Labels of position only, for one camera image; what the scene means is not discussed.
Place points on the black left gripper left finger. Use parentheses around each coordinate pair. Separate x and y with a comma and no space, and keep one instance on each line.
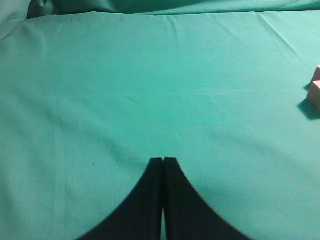
(139,216)

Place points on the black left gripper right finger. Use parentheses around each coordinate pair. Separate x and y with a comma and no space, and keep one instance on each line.
(187,216)

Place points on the pink cube placed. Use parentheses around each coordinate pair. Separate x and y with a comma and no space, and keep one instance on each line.
(313,95)

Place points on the green cloth backdrop and cover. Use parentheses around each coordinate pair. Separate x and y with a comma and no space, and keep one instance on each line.
(90,90)

